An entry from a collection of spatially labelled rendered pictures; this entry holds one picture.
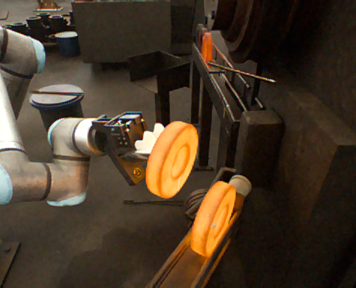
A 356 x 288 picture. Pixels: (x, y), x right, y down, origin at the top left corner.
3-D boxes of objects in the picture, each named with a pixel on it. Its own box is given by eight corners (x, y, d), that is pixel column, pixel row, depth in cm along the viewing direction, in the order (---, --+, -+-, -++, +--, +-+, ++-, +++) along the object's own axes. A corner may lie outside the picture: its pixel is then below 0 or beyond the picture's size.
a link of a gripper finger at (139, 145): (163, 136, 50) (126, 133, 55) (170, 163, 53) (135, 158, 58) (172, 127, 52) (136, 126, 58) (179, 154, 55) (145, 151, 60)
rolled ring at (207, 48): (201, 34, 166) (207, 34, 166) (201, 66, 172) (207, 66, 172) (207, 31, 148) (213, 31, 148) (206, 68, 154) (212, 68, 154)
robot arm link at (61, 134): (74, 154, 79) (79, 119, 80) (103, 158, 72) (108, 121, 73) (42, 152, 72) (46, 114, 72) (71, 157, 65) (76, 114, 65)
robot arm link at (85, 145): (83, 161, 67) (112, 142, 74) (97, 163, 65) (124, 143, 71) (68, 128, 63) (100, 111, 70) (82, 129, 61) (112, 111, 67)
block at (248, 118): (263, 172, 94) (277, 108, 80) (270, 188, 87) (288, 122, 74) (231, 173, 93) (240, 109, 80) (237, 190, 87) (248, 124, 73)
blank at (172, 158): (202, 115, 58) (188, 111, 59) (163, 143, 46) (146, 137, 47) (194, 175, 66) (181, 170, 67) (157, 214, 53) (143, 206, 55)
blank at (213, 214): (220, 247, 66) (207, 241, 67) (241, 185, 65) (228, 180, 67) (196, 266, 52) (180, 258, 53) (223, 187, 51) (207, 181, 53)
